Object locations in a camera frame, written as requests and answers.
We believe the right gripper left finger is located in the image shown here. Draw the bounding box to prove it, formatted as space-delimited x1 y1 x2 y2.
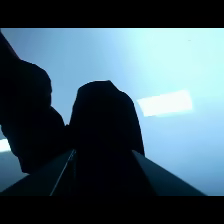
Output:
0 148 78 197

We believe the black garment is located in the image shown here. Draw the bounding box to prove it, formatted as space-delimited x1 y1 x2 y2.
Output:
0 29 146 197

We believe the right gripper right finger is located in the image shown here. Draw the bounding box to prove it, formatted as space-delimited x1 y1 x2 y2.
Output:
131 149 207 197

